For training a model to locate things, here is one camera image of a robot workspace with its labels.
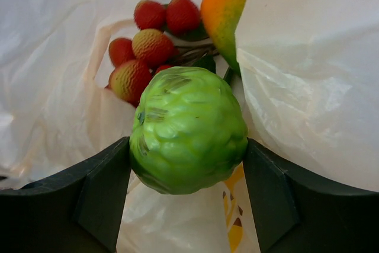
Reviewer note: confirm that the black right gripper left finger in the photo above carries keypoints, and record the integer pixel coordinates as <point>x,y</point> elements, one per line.
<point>78,209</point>

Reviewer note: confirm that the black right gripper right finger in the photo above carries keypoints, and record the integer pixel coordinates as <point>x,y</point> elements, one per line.
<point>296,210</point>

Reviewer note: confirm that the translucent banana print plastic bag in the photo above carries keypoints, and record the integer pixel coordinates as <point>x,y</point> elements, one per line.
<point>308,90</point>

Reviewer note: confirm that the orange green fake mango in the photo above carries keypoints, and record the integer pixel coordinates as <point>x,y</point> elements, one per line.
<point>220,19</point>

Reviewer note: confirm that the red lychee bunch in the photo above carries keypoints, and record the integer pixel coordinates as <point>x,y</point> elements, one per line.
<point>169,35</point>

